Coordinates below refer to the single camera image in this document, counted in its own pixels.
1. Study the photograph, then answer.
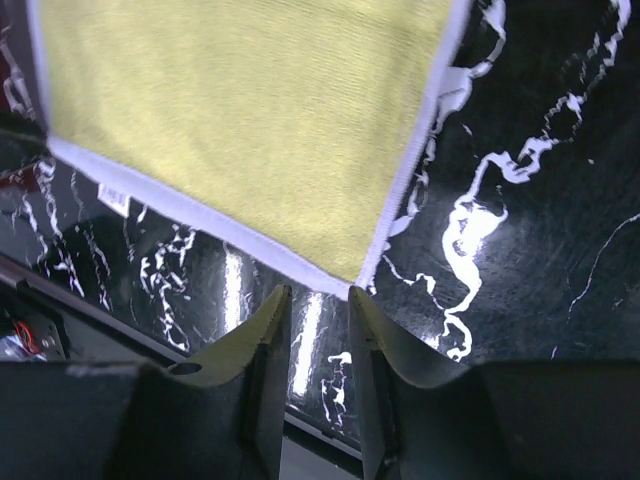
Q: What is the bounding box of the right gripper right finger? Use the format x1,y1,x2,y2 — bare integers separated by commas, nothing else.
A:
348,286,639,479

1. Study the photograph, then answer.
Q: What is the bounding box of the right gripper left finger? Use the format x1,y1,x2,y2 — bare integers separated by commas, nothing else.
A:
1,285,291,479

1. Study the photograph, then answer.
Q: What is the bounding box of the olive yellow towel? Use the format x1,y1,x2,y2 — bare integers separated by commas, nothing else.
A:
26,1,471,296

